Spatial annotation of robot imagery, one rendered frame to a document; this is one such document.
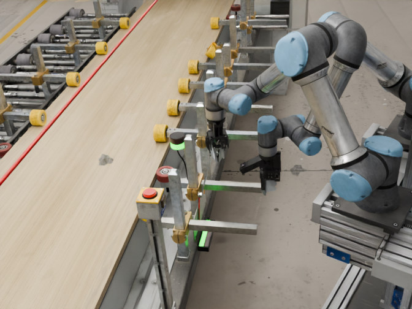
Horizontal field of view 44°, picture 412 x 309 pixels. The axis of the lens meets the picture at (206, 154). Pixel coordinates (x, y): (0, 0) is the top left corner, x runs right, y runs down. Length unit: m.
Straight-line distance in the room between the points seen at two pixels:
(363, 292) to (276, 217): 0.90
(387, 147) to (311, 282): 1.41
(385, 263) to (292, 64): 0.69
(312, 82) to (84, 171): 1.15
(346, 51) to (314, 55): 0.32
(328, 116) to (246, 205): 1.92
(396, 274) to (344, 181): 0.36
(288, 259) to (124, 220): 1.32
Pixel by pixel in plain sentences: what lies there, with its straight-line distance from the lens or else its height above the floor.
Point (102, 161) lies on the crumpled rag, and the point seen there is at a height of 0.92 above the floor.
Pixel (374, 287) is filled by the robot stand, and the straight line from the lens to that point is 2.65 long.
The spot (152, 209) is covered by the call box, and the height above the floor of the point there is 1.19.
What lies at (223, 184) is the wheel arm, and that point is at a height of 0.86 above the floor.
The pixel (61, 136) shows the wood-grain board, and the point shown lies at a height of 0.90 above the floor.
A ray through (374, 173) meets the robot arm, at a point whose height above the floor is 1.24.
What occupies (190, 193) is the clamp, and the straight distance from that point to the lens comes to 2.09.
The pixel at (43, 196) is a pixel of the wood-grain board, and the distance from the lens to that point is 2.18.
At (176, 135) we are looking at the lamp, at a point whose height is 1.11.
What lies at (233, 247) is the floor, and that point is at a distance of 3.08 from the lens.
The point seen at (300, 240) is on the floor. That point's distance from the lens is 3.14.
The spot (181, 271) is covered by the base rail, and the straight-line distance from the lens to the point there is 2.00.
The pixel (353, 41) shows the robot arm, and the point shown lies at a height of 1.49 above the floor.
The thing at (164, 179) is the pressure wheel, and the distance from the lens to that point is 2.14.
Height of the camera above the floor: 2.14
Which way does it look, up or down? 33 degrees down
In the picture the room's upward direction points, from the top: 4 degrees counter-clockwise
